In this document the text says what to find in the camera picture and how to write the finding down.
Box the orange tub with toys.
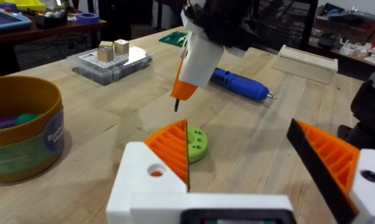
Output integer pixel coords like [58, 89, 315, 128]
[0, 75, 66, 185]

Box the black box with small items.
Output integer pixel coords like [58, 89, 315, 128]
[34, 9, 68, 29]

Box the green disc with holes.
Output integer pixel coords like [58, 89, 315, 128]
[186, 123, 209, 164]

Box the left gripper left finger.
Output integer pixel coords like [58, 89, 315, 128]
[105, 119, 191, 224]

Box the blue tape roll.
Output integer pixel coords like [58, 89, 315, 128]
[75, 12, 100, 24]

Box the yellow tray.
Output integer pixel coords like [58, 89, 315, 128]
[0, 0, 47, 12]

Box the pale long box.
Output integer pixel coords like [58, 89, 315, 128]
[271, 44, 339, 85]

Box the clear box with wooden blocks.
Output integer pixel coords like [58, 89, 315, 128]
[66, 39, 154, 86]

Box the blue electric screwdriver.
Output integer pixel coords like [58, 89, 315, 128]
[210, 67, 278, 101]

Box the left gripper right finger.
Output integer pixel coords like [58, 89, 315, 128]
[285, 118, 375, 224]

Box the black shelf rack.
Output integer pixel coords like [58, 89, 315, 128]
[254, 0, 319, 54]

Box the blue tray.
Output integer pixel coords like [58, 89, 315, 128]
[0, 7, 33, 35]

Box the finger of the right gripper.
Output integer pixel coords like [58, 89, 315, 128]
[170, 30, 226, 113]

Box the brown side table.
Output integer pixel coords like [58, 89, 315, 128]
[0, 17, 108, 75]

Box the green board with white parts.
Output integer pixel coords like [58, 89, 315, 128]
[158, 30, 188, 48]

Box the heap of parts on bench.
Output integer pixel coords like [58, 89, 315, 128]
[311, 2, 375, 67]

